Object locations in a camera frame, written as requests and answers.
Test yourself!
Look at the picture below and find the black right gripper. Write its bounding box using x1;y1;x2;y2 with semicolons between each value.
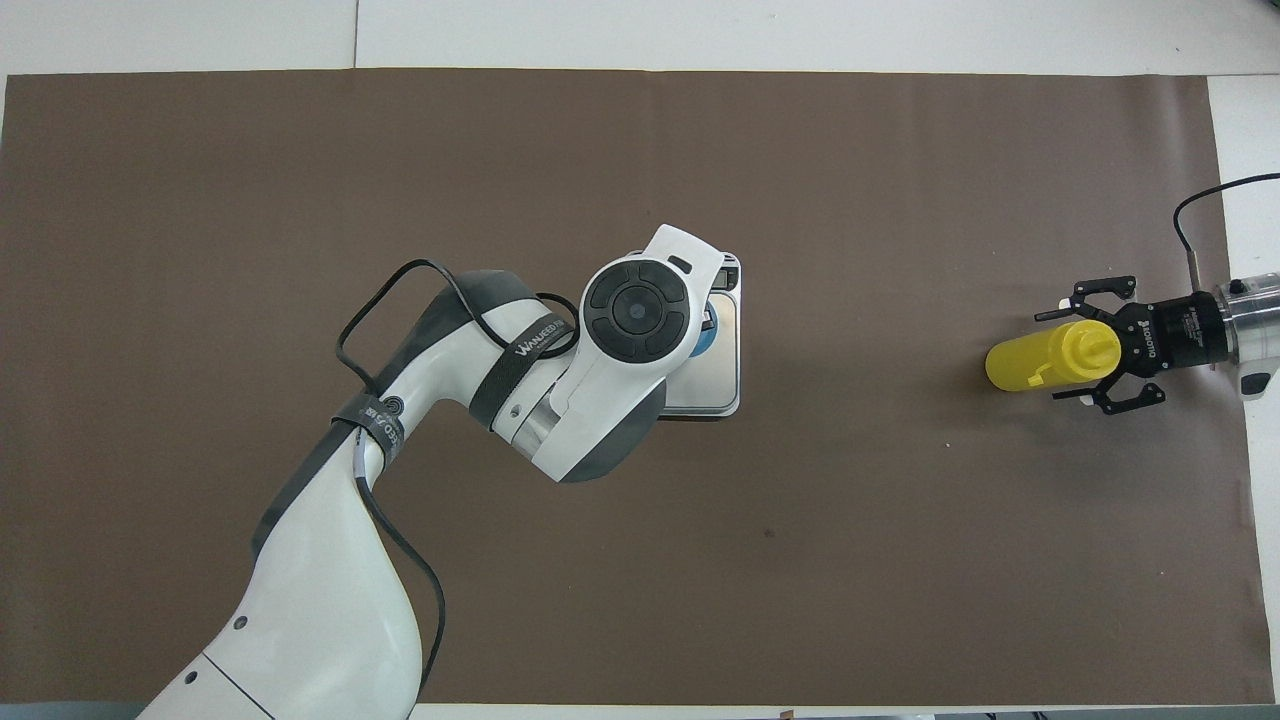
1034;276;1232;417

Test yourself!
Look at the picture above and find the yellow squeeze bottle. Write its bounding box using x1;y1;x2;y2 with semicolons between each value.
985;319;1124;394

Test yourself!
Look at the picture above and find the silver digital kitchen scale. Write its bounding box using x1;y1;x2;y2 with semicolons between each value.
658;252;744;420

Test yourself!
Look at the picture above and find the brown paper mat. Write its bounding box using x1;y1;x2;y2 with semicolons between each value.
0;68;1273;707

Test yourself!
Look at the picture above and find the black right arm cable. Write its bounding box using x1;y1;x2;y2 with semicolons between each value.
1172;171;1280;287

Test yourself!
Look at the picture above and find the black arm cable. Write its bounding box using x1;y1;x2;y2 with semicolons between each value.
1172;171;1280;287
334;258;583;693

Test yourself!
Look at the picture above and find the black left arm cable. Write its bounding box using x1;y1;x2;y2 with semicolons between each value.
334;258;583;693

